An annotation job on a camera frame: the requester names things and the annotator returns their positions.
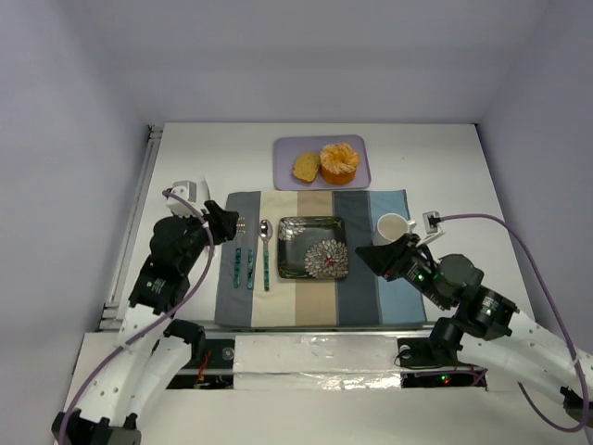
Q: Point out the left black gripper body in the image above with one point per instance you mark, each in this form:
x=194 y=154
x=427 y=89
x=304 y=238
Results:
x=209 y=223

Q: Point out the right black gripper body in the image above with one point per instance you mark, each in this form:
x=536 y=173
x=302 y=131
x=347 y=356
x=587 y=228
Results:
x=399 y=259

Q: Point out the slice of bread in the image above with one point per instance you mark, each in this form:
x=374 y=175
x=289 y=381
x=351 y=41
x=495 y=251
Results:
x=306 y=167

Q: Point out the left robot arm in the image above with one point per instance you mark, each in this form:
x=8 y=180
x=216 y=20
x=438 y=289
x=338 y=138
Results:
x=152 y=345

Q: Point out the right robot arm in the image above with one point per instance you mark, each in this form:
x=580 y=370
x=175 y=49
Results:
x=487 y=329

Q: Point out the white ceramic mug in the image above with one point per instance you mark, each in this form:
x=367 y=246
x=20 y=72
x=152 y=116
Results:
x=391 y=227

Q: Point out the black floral square plate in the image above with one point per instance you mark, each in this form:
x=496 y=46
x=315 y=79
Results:
x=312 y=247

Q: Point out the lavender rectangular tray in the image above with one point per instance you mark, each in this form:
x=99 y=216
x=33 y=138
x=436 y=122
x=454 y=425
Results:
x=286 y=150

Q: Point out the peeled orange mandarin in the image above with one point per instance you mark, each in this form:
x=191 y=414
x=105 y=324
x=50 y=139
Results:
x=339 y=163

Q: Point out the foil covered white block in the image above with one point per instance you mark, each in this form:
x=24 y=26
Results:
x=315 y=362

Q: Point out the fork with teal handle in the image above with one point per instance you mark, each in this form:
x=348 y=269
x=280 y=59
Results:
x=240 y=231

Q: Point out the knife with teal handle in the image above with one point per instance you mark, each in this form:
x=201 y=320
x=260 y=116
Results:
x=250 y=261

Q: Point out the spoon with teal handle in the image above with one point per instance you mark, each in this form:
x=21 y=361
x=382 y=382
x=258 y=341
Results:
x=265 y=234

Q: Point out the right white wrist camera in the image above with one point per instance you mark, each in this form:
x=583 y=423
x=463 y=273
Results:
x=432 y=225

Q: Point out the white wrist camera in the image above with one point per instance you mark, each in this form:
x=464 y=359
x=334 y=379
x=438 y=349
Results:
x=432 y=225
x=184 y=194

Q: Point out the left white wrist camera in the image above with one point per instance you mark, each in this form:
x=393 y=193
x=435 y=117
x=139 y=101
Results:
x=184 y=194

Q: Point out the aluminium rail frame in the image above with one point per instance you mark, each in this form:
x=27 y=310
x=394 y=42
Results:
x=109 y=320

